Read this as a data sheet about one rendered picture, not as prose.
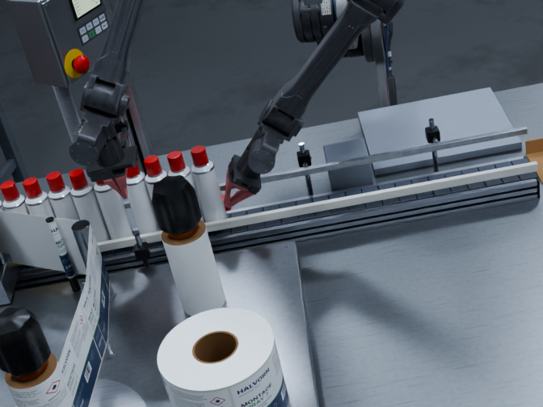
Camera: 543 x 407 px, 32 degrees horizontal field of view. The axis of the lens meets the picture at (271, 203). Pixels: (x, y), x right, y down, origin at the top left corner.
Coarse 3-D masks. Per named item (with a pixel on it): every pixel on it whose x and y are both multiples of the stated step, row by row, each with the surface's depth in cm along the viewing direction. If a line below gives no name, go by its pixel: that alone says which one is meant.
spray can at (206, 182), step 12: (192, 156) 201; (204, 156) 201; (192, 168) 203; (204, 168) 202; (204, 180) 203; (216, 180) 205; (204, 192) 205; (216, 192) 205; (204, 204) 207; (216, 204) 207; (204, 216) 209; (216, 216) 208
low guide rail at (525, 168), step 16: (464, 176) 204; (480, 176) 204; (496, 176) 204; (368, 192) 206; (384, 192) 205; (400, 192) 205; (416, 192) 206; (288, 208) 207; (304, 208) 206; (320, 208) 207; (208, 224) 207; (224, 224) 207; (240, 224) 208; (112, 240) 209; (128, 240) 208; (160, 240) 209
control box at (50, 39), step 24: (24, 0) 183; (48, 0) 182; (24, 24) 187; (48, 24) 184; (72, 24) 188; (24, 48) 191; (48, 48) 187; (72, 48) 189; (96, 48) 195; (48, 72) 191; (72, 72) 190
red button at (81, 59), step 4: (80, 56) 189; (84, 56) 189; (76, 60) 188; (80, 60) 188; (84, 60) 189; (88, 60) 190; (72, 64) 190; (76, 64) 188; (80, 64) 188; (84, 64) 189; (88, 64) 190; (76, 68) 188; (80, 68) 188; (84, 68) 189; (88, 68) 190; (80, 72) 189; (84, 72) 190
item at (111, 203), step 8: (96, 184) 204; (104, 184) 203; (96, 192) 204; (104, 192) 203; (112, 192) 204; (104, 200) 204; (112, 200) 205; (120, 200) 207; (104, 208) 206; (112, 208) 206; (120, 208) 207; (104, 216) 208; (112, 216) 207; (120, 216) 208; (112, 224) 208; (120, 224) 208; (128, 224) 210; (112, 232) 209; (120, 232) 209; (128, 232) 211; (120, 248) 211
